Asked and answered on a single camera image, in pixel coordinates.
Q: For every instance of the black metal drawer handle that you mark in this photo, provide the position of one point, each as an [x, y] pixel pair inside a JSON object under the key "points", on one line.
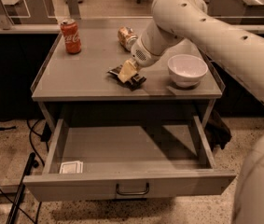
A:
{"points": [[132, 193]]}

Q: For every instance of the black pole on floor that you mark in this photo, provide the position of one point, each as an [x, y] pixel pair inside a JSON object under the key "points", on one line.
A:
{"points": [[11, 219]]}

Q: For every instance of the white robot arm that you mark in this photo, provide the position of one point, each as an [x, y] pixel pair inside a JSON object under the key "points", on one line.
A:
{"points": [[237, 51]]}

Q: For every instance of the white ceramic bowl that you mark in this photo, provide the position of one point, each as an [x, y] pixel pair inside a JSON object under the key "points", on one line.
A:
{"points": [[186, 70]]}

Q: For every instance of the grey metal cabinet table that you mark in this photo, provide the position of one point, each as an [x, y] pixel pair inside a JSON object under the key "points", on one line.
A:
{"points": [[84, 77]]}

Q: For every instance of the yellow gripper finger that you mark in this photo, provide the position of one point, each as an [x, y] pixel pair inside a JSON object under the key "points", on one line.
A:
{"points": [[129, 69]]}

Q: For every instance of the red coca-cola can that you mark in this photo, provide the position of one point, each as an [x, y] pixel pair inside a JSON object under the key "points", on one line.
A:
{"points": [[71, 37]]}

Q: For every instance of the open grey top drawer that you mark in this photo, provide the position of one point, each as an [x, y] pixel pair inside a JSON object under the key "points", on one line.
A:
{"points": [[174, 159]]}

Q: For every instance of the dark chocolate rxbar wrapper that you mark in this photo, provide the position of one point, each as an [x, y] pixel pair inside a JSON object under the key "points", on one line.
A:
{"points": [[133, 83]]}

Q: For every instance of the white card in drawer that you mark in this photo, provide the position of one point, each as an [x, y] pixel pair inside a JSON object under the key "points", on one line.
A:
{"points": [[71, 167]]}

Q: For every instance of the black cloth behind cabinet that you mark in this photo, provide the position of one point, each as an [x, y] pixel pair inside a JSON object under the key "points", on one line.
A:
{"points": [[217, 132]]}

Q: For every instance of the orange soda can lying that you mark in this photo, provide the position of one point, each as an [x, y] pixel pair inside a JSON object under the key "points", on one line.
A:
{"points": [[127, 37]]}

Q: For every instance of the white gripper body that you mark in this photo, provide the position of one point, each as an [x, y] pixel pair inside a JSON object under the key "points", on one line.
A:
{"points": [[142, 56]]}

